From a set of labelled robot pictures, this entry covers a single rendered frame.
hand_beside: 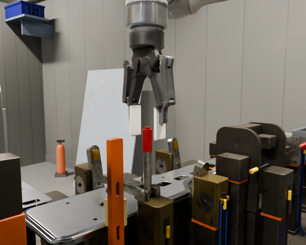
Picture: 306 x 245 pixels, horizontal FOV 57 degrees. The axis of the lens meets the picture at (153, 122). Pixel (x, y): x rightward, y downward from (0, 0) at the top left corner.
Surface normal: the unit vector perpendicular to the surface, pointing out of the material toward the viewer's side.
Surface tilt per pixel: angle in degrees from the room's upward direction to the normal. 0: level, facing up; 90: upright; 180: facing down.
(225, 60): 90
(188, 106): 90
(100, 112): 79
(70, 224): 0
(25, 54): 90
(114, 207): 90
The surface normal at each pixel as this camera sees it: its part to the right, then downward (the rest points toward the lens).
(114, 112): -0.59, -0.11
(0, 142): -0.72, 0.08
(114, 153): 0.70, 0.08
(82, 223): 0.00, -0.99
